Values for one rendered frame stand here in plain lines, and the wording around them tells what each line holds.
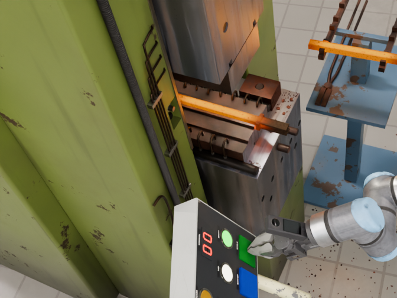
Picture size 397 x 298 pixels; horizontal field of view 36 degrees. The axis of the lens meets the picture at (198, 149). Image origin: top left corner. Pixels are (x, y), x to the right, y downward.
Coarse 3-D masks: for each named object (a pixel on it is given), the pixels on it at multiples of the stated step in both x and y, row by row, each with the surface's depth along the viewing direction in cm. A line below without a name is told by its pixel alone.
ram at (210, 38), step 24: (168, 0) 145; (192, 0) 141; (216, 0) 145; (240, 0) 159; (168, 24) 152; (192, 24) 148; (216, 24) 149; (240, 24) 163; (168, 48) 160; (192, 48) 155; (216, 48) 153; (240, 48) 168; (192, 72) 164; (216, 72) 159
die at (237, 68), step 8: (256, 24) 174; (256, 32) 176; (248, 40) 172; (256, 40) 178; (248, 48) 174; (256, 48) 180; (240, 56) 170; (248, 56) 175; (232, 64) 166; (240, 64) 172; (248, 64) 177; (232, 72) 168; (240, 72) 174; (184, 80) 178; (192, 80) 176; (200, 80) 174; (224, 80) 169; (232, 80) 170; (216, 88) 173; (224, 88) 172; (232, 88) 171
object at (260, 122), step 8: (184, 96) 210; (184, 104) 209; (192, 104) 207; (200, 104) 207; (208, 104) 206; (216, 104) 206; (216, 112) 205; (224, 112) 203; (232, 112) 202; (240, 112) 202; (240, 120) 202; (248, 120) 200; (256, 120) 199; (264, 120) 198; (272, 120) 198; (256, 128) 200; (264, 128) 199; (272, 128) 198; (280, 128) 195; (288, 128) 198
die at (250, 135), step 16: (176, 80) 217; (192, 96) 210; (208, 96) 210; (224, 96) 209; (192, 112) 208; (208, 112) 205; (256, 112) 203; (192, 128) 205; (208, 128) 203; (224, 128) 201; (240, 128) 200; (208, 144) 201; (224, 144) 199; (240, 144) 198; (240, 160) 200
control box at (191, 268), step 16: (176, 208) 166; (192, 208) 162; (208, 208) 165; (176, 224) 163; (192, 224) 159; (208, 224) 163; (224, 224) 169; (176, 240) 160; (192, 240) 156; (176, 256) 157; (192, 256) 154; (208, 256) 157; (224, 256) 163; (256, 256) 176; (176, 272) 155; (192, 272) 151; (208, 272) 155; (256, 272) 173; (176, 288) 152; (192, 288) 149; (208, 288) 153; (224, 288) 158
